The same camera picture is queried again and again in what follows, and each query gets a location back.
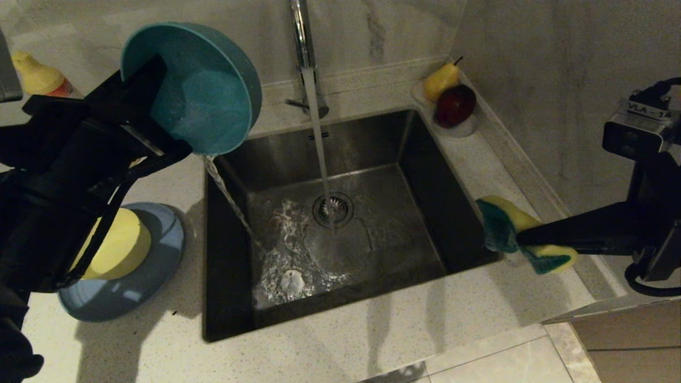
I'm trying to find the teal bowl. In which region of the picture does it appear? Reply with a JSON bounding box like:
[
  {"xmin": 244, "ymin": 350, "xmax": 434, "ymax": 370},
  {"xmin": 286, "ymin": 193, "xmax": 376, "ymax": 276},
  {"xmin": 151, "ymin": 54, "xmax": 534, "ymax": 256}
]
[{"xmin": 121, "ymin": 22, "xmax": 262, "ymax": 156}]

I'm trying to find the orange dish soap bottle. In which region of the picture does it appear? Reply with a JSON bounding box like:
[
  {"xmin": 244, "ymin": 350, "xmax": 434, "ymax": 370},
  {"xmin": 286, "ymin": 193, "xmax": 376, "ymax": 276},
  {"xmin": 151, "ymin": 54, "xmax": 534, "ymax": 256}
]
[{"xmin": 11, "ymin": 51, "xmax": 75, "ymax": 99}]

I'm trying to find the yellow green sponge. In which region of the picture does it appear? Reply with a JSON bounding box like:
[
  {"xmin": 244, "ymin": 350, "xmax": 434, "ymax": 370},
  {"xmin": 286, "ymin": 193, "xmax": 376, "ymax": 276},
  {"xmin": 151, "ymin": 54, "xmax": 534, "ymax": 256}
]
[{"xmin": 476, "ymin": 195, "xmax": 579, "ymax": 275}]

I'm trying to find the yellow plastic bowl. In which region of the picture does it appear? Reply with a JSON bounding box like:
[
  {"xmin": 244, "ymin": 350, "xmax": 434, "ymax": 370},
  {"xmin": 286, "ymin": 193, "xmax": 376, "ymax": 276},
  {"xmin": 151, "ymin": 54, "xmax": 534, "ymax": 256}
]
[{"xmin": 74, "ymin": 209, "xmax": 152, "ymax": 281}]

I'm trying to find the chrome faucet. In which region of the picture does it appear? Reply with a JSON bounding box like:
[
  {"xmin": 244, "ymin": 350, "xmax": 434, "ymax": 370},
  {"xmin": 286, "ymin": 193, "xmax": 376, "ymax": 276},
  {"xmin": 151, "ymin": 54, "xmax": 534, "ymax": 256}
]
[{"xmin": 286, "ymin": 0, "xmax": 330, "ymax": 120}]

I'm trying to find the stainless steel sink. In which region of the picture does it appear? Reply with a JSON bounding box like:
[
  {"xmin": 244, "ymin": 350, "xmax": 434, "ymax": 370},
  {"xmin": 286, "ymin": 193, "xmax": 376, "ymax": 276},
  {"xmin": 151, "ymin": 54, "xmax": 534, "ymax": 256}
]
[{"xmin": 202, "ymin": 109, "xmax": 502, "ymax": 343}]

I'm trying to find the metal sink drain strainer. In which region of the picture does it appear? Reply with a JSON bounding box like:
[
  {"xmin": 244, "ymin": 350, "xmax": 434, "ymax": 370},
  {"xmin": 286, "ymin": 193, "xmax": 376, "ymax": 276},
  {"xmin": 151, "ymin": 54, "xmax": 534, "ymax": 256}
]
[{"xmin": 312, "ymin": 192, "xmax": 355, "ymax": 229}]

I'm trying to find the thin poured water stream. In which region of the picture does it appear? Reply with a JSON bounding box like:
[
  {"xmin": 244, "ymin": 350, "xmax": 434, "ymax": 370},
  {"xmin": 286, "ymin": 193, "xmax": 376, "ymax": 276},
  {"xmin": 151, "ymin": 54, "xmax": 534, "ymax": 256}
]
[{"xmin": 202, "ymin": 154, "xmax": 261, "ymax": 248}]

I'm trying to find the blue round plate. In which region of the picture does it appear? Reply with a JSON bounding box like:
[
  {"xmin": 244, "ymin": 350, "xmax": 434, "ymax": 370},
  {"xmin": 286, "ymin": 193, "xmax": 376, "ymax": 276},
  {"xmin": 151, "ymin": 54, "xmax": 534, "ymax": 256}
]
[{"xmin": 57, "ymin": 202, "xmax": 186, "ymax": 322}]

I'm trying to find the clear tap water stream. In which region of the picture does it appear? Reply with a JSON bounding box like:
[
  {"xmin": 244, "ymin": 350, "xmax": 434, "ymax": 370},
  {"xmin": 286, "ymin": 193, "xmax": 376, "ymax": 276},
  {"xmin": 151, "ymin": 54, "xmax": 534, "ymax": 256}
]
[{"xmin": 302, "ymin": 69, "xmax": 338, "ymax": 229}]

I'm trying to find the small white fruit dish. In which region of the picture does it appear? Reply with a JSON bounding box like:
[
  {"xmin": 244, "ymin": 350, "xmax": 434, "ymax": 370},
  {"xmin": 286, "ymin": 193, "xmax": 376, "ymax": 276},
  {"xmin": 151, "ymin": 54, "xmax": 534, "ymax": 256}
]
[{"xmin": 412, "ymin": 80, "xmax": 478, "ymax": 140}]

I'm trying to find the dark red apple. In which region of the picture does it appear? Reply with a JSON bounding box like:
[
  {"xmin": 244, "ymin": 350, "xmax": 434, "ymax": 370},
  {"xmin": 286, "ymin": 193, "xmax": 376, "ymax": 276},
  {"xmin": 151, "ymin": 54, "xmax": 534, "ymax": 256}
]
[{"xmin": 435, "ymin": 84, "xmax": 477, "ymax": 128}]

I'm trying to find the yellow pear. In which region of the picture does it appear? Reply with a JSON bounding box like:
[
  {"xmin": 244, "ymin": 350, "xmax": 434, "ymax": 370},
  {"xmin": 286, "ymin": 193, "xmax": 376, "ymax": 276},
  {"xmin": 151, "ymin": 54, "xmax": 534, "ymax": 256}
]
[{"xmin": 424, "ymin": 57, "xmax": 462, "ymax": 103}]

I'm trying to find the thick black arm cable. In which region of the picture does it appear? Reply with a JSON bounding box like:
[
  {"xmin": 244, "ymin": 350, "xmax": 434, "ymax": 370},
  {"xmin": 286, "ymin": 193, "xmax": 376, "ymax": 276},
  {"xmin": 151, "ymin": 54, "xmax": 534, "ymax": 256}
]
[{"xmin": 624, "ymin": 263, "xmax": 681, "ymax": 297}]

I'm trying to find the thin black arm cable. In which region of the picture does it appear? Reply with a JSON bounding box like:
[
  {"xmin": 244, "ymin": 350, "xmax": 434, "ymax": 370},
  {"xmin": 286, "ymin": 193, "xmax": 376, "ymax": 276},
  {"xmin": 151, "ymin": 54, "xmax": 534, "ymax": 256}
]
[{"xmin": 59, "ymin": 181, "xmax": 134, "ymax": 290}]

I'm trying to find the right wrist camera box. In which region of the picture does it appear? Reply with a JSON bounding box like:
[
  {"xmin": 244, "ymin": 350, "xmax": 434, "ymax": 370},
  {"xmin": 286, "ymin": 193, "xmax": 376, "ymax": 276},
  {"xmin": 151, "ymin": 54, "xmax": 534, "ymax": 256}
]
[{"xmin": 602, "ymin": 98, "xmax": 681, "ymax": 160}]

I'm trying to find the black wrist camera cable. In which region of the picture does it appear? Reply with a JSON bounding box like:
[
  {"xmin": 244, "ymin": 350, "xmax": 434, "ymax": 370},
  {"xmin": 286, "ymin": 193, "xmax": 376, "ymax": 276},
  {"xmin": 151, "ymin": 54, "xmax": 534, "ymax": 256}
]
[{"xmin": 630, "ymin": 77, "xmax": 681, "ymax": 107}]

